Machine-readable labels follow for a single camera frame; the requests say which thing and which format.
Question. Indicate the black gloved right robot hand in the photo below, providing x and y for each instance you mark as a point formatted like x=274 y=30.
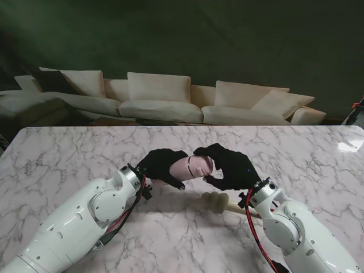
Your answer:
x=236 y=170

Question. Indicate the white device with orange part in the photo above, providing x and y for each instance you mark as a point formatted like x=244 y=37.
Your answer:
x=354 y=112

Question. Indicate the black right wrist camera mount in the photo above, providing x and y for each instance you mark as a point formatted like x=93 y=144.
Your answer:
x=243 y=200

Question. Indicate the pink thermos bottle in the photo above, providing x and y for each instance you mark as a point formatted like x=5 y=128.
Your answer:
x=179 y=170

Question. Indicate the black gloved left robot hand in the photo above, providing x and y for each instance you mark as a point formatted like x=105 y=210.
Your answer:
x=157 y=165

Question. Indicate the cream fabric sofa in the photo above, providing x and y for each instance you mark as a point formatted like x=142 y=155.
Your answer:
x=159 y=111

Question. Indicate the dark brown cushion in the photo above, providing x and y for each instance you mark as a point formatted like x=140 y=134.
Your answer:
x=54 y=82

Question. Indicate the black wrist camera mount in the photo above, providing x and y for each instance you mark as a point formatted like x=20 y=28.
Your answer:
x=148 y=192
x=243 y=200

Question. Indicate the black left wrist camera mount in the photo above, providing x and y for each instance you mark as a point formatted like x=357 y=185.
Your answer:
x=148 y=192

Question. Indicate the pink thermos lid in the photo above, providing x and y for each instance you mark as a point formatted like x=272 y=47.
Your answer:
x=203 y=166

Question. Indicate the tilted cream throw cushion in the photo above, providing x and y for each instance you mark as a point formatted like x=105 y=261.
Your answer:
x=284 y=102

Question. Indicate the wide cream back cushion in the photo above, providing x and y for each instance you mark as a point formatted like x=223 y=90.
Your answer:
x=158 y=86

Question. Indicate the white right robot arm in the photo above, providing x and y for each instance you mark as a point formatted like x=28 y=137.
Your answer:
x=298 y=236

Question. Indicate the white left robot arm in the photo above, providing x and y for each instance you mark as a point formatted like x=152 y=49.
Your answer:
x=68 y=224

